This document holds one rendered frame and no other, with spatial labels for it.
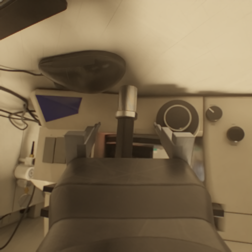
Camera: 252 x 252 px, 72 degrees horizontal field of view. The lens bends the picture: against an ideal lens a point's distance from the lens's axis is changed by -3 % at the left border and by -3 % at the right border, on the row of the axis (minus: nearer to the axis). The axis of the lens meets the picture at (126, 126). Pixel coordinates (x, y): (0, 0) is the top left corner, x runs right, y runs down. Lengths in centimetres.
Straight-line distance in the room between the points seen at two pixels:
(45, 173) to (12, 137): 45
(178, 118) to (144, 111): 7
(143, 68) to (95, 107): 12
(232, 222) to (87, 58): 30
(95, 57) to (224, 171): 25
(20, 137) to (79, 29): 70
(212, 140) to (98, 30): 23
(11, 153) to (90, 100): 56
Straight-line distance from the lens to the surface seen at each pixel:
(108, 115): 32
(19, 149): 85
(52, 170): 38
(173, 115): 27
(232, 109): 33
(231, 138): 31
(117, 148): 25
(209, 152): 31
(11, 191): 86
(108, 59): 20
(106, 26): 18
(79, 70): 21
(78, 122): 34
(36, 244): 88
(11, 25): 20
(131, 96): 26
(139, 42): 19
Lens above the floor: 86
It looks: 9 degrees down
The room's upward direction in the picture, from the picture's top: 176 degrees counter-clockwise
